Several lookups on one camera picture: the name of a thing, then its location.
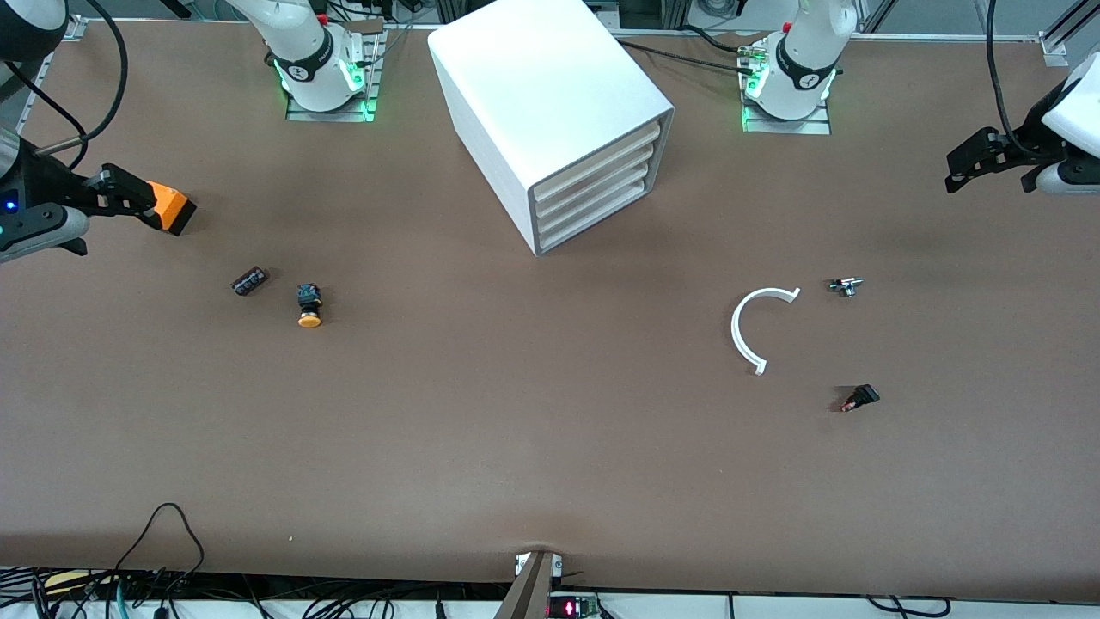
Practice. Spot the white lowest cabinet drawer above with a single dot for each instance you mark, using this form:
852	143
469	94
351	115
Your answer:
597	211

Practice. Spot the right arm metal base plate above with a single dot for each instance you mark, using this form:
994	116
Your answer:
344	115

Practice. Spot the small black terminal block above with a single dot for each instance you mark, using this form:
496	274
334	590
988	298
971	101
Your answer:
249	281

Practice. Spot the silver table edge rail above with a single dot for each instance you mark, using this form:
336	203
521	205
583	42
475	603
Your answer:
945	36

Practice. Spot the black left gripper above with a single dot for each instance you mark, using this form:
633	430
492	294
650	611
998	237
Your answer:
1029	148

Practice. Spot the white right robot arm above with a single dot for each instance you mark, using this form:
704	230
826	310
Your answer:
305	52

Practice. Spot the black square push button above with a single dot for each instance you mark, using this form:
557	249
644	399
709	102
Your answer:
866	395

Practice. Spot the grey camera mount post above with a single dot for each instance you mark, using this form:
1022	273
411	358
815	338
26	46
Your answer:
533	589

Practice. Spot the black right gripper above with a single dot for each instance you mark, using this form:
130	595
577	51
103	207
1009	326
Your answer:
43	183

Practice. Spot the white semicircular plastic bracket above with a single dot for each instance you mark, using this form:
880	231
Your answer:
735	331

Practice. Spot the yellow mushroom push button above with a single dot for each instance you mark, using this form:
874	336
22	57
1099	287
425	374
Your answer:
309	320

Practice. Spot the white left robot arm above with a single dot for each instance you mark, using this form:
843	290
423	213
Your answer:
803	60

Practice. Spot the small chrome metal fitting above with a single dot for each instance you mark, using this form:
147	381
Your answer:
846	285

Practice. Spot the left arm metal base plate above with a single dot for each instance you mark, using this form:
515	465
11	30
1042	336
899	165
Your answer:
808	127

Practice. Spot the white grey tray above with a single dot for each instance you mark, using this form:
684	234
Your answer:
597	161

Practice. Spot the white drawer cabinet housing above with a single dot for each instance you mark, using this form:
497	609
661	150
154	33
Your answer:
533	86

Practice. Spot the aluminium frame profile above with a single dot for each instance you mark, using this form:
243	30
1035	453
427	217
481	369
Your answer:
73	30
1055	47

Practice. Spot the small red display device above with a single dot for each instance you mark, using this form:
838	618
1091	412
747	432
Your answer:
571	608

